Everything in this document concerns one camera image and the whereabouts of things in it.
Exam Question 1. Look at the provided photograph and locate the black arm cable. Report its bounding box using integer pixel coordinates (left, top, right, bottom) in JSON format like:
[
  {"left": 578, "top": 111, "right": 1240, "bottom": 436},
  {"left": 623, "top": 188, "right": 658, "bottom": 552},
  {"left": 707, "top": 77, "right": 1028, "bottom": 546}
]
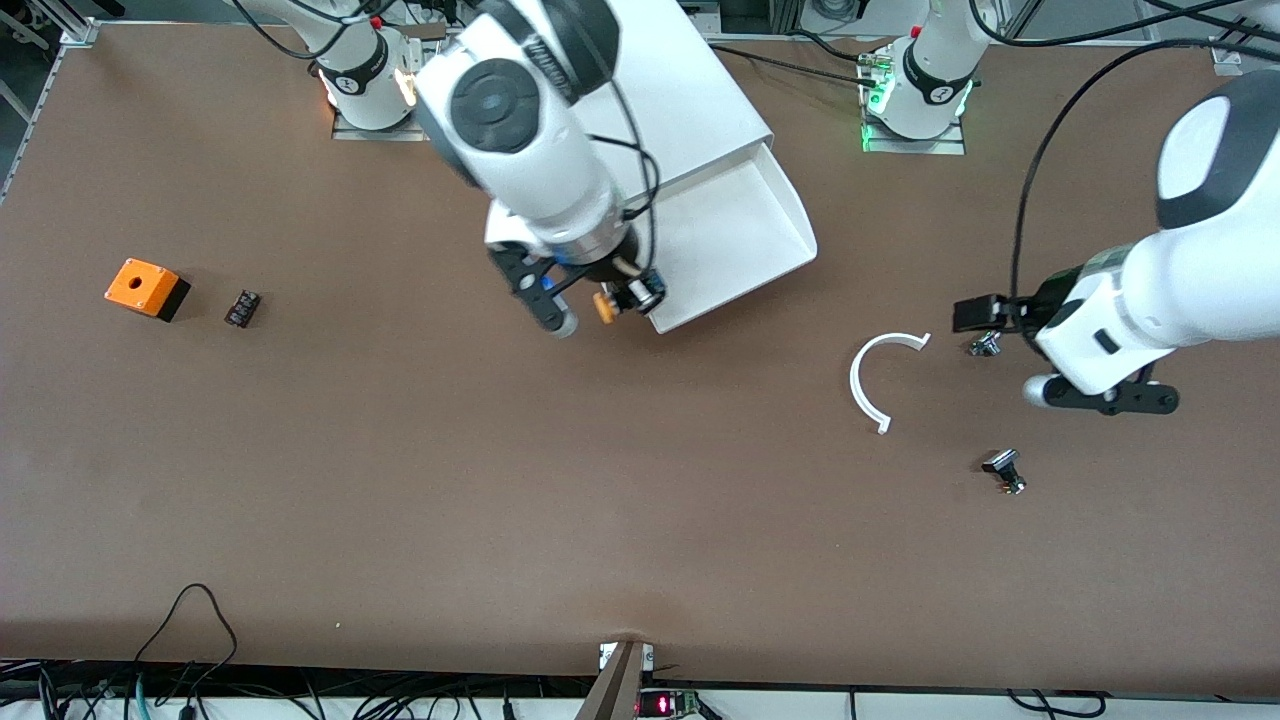
[
  {"left": 590, "top": 60, "right": 663, "bottom": 291},
  {"left": 1010, "top": 38, "right": 1280, "bottom": 306}
]

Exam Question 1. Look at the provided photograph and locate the white drawer cabinet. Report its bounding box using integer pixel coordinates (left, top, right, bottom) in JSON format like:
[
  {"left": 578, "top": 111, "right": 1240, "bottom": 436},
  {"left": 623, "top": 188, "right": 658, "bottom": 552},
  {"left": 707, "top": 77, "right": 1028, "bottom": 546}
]
[{"left": 575, "top": 0, "right": 777, "bottom": 196}]

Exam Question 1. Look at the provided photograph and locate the small black push button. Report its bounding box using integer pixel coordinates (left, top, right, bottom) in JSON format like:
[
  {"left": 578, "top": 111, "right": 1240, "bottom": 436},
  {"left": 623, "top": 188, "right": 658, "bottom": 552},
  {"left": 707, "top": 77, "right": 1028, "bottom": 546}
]
[{"left": 981, "top": 449, "right": 1028, "bottom": 496}]

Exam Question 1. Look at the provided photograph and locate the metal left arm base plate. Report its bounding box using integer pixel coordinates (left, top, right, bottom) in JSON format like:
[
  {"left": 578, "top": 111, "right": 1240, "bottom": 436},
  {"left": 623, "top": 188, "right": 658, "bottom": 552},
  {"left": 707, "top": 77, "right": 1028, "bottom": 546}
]
[{"left": 860, "top": 55, "right": 968, "bottom": 157}]

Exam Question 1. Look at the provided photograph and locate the white curved plastic arc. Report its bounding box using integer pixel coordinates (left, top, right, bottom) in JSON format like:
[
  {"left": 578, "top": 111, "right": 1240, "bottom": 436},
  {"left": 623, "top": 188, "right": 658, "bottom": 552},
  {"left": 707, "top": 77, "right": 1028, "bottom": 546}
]
[{"left": 849, "top": 332, "right": 932, "bottom": 436}]

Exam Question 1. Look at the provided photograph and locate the white drawer with yellow button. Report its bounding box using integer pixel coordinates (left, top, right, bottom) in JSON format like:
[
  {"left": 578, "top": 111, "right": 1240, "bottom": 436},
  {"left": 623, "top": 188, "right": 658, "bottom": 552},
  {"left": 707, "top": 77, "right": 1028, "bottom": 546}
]
[{"left": 640, "top": 143, "right": 819, "bottom": 335}]

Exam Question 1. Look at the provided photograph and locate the black looped table-edge cable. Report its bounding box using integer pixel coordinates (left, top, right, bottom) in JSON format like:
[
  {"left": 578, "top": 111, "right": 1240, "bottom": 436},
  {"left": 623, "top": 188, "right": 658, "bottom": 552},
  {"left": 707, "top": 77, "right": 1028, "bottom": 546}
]
[{"left": 133, "top": 583, "right": 239, "bottom": 701}]

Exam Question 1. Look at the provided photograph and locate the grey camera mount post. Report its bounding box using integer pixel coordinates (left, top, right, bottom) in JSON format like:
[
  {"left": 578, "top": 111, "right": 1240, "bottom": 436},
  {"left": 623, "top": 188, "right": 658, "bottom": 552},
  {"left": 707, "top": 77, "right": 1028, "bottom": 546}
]
[{"left": 573, "top": 640, "right": 651, "bottom": 720}]

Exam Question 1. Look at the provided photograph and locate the yellow mushroom push button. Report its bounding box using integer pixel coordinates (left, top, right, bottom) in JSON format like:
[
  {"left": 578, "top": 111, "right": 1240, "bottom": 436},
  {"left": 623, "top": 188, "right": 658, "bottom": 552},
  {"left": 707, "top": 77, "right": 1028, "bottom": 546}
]
[{"left": 593, "top": 268, "right": 669, "bottom": 324}]

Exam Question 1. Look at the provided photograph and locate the black cable behind cabinet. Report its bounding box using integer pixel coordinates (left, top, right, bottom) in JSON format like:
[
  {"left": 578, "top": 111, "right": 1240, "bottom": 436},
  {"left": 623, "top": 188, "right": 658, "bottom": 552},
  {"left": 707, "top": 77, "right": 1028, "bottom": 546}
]
[{"left": 708, "top": 42, "right": 876, "bottom": 86}]

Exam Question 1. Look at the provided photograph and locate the orange button enclosure box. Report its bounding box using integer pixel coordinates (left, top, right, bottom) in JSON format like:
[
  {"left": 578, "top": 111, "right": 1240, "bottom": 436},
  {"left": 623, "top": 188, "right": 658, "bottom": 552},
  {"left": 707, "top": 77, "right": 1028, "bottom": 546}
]
[{"left": 104, "top": 258, "right": 192, "bottom": 323}]

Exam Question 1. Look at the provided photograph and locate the device with red display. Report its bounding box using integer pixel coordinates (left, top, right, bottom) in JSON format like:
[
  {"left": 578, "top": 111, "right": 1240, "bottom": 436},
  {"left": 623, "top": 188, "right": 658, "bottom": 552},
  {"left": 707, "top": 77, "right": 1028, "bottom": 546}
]
[{"left": 636, "top": 687, "right": 706, "bottom": 720}]

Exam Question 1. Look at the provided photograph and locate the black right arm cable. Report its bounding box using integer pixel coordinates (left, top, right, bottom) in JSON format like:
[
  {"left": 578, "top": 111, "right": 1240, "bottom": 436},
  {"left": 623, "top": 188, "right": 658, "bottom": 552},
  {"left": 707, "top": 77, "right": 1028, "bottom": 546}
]
[{"left": 590, "top": 60, "right": 663, "bottom": 291}]

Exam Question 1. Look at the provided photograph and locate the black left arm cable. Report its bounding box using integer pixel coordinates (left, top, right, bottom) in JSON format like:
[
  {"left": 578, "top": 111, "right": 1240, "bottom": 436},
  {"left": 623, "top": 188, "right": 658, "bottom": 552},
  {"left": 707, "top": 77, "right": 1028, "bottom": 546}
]
[{"left": 1010, "top": 38, "right": 1280, "bottom": 306}]

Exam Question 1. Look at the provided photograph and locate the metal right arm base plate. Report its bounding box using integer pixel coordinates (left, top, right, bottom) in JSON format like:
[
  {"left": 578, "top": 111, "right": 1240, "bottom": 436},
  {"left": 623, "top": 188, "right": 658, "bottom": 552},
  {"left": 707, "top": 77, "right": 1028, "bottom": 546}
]
[{"left": 330, "top": 100, "right": 431, "bottom": 143}]

